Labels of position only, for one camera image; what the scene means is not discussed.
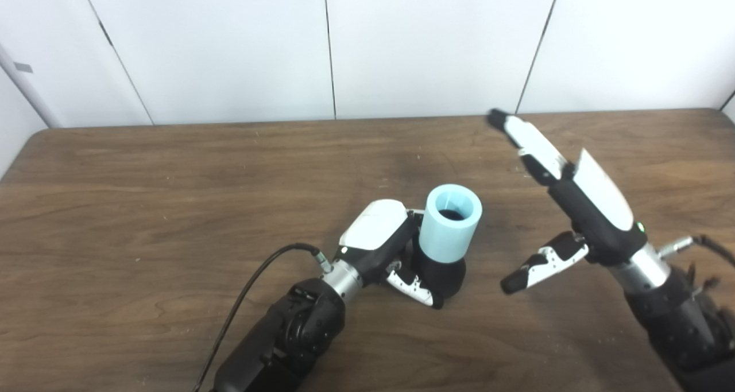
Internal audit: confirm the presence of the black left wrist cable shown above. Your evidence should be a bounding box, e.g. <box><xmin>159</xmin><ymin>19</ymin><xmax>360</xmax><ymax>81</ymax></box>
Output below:
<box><xmin>192</xmin><ymin>242</ymin><xmax>334</xmax><ymax>392</ymax></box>

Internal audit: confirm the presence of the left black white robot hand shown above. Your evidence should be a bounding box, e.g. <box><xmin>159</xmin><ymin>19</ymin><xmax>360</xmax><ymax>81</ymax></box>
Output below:
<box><xmin>333</xmin><ymin>199</ymin><xmax>444</xmax><ymax>310</ymax></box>

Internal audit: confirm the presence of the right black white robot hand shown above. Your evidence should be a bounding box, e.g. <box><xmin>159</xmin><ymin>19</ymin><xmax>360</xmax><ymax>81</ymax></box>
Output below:
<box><xmin>487</xmin><ymin>108</ymin><xmax>648</xmax><ymax>296</ymax></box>

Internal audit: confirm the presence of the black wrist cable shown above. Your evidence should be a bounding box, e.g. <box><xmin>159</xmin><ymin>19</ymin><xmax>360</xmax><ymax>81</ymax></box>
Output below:
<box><xmin>657</xmin><ymin>234</ymin><xmax>735</xmax><ymax>268</ymax></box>
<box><xmin>192</xmin><ymin>242</ymin><xmax>334</xmax><ymax>392</ymax></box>

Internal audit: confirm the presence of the white corner post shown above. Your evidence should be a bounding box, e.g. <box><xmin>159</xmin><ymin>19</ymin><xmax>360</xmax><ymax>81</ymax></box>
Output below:
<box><xmin>0</xmin><ymin>44</ymin><xmax>63</xmax><ymax>130</ymax></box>

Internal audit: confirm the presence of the light blue cylinder cup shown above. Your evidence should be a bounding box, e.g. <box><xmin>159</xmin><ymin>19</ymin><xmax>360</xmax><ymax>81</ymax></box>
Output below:
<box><xmin>418</xmin><ymin>184</ymin><xmax>483</xmax><ymax>263</ymax></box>

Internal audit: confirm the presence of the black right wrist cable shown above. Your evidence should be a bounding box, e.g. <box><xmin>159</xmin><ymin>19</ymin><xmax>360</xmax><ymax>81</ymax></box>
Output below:
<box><xmin>657</xmin><ymin>234</ymin><xmax>735</xmax><ymax>268</ymax></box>

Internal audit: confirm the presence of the black flared nozzle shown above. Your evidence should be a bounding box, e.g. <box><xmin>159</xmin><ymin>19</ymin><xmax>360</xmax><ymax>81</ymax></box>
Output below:
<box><xmin>412</xmin><ymin>246</ymin><xmax>467</xmax><ymax>300</ymax></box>

